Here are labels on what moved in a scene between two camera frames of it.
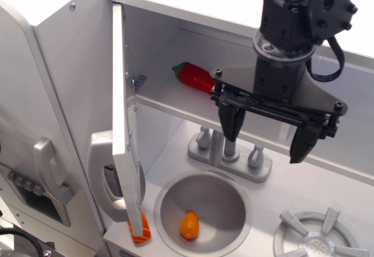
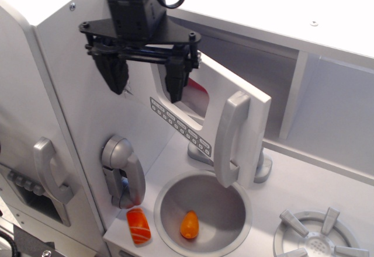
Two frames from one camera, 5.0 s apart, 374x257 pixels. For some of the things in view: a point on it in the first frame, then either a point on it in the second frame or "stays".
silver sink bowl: (220, 203) stays
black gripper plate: (279, 87) to (138, 28)
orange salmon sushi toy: (146, 231) stays
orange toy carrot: (190, 225) stays
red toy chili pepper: (194, 76) to (195, 93)
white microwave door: (125, 150) to (248, 133)
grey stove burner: (315, 233) stays
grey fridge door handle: (44, 152) stays
